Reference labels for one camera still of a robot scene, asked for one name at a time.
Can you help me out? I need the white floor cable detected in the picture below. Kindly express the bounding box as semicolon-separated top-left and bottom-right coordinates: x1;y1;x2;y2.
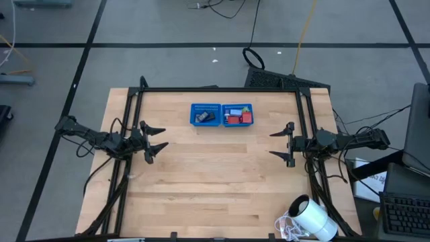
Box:
0;0;17;68

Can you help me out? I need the black desk beam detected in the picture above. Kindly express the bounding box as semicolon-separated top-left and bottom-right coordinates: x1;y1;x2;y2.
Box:
351;150;404;182

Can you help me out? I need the dark grey panel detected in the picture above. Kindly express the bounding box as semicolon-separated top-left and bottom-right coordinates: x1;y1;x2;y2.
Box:
384;163;430;196

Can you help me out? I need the black aluminium rig frame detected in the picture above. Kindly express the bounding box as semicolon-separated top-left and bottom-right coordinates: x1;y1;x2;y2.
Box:
80;75;362;242

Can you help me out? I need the black coiled floor cable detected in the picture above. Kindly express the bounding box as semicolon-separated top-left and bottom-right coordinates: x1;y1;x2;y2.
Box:
242;0;266;71

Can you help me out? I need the white paper sheet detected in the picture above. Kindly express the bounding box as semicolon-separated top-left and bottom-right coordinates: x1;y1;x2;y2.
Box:
354;157;387;203

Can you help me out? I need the black keyboard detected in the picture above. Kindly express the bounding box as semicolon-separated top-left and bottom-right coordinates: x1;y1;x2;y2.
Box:
379;192;430;238

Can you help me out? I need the thin black floor cable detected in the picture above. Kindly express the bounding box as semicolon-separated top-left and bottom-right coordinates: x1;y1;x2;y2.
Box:
186;0;248;19

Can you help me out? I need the clear plastic bag bundle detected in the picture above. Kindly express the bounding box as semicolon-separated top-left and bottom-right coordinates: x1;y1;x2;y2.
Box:
274;214;303;242

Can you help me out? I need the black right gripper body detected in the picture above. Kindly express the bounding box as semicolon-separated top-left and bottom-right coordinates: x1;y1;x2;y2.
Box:
285;121;318;169

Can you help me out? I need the black perforated mat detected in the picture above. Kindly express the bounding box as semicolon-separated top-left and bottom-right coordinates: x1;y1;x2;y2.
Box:
244;66;332;91

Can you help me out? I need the grey floor base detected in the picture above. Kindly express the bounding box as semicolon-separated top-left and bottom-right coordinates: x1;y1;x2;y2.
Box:
0;73;36;87
13;0;74;9

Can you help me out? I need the blue plastic basket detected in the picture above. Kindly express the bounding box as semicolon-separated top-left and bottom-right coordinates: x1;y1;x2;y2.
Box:
189;103;223;128
221;103;255;128

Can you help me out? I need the yellow cable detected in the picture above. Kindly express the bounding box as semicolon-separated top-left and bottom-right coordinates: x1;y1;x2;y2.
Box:
0;33;34;75
291;0;318;75

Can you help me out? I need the grey laptop lid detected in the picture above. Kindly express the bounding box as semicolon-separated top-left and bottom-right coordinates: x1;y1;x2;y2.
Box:
402;83;430;177

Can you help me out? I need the white cylinder with black opening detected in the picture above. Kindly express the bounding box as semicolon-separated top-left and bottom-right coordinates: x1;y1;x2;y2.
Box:
288;194;339;242

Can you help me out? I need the black object on floor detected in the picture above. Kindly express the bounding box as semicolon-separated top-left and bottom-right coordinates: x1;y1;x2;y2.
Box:
0;104;14;135

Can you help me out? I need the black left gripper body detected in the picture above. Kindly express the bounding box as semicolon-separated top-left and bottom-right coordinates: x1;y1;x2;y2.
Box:
129;120;155;165

